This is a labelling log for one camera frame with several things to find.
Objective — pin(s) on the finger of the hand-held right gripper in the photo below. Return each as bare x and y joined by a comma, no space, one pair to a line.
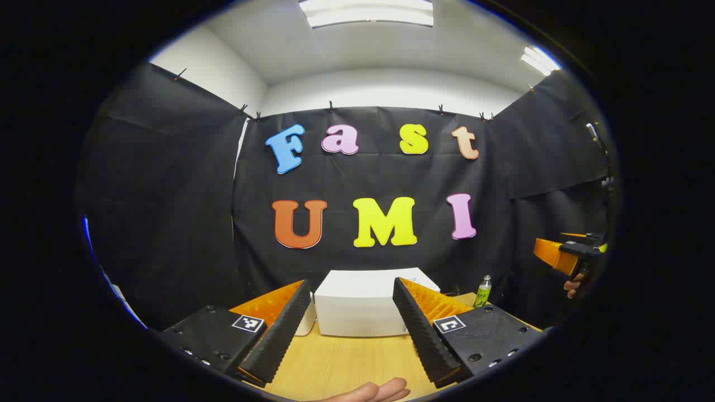
550,252

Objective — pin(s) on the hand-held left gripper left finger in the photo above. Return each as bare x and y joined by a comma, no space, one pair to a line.
282,335

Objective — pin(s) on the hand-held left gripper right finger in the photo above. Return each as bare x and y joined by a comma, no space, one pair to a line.
422,335

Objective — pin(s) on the white microwave oven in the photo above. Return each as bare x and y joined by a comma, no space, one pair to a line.
357,307

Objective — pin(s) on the white toaster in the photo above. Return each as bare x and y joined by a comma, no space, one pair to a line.
307,324

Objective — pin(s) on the green drink bottle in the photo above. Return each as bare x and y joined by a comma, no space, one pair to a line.
482,295

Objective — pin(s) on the black backdrop cloth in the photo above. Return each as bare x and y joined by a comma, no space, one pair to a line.
167,223

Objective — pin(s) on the ceiling light panel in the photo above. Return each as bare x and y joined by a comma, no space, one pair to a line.
366,12
539,58

